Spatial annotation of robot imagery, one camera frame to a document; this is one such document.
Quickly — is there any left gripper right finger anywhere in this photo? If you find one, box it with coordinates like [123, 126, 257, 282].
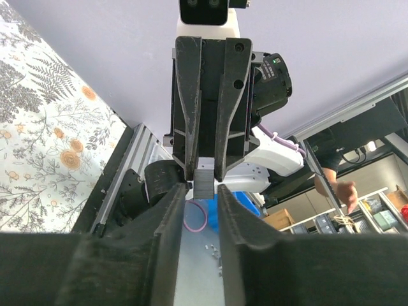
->
[217, 185, 407, 305]

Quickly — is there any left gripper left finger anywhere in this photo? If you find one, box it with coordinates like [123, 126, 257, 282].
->
[1, 184, 186, 305]

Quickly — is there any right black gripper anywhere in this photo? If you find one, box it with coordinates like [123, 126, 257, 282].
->
[164, 35, 293, 182]

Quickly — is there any silver staple strip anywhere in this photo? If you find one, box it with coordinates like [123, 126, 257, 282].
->
[193, 169, 215, 200]

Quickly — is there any person in black shirt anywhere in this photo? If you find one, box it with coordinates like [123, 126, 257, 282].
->
[307, 128, 358, 214]

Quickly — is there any floral table mat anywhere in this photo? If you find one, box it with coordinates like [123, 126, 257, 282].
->
[1, 1, 126, 233]

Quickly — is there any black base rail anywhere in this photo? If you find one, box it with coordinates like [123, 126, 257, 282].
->
[71, 122, 186, 237]

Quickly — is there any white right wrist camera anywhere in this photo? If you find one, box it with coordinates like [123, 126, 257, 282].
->
[176, 0, 250, 40]

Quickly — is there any purple cable loop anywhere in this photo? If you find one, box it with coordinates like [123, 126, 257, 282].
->
[182, 200, 208, 232]

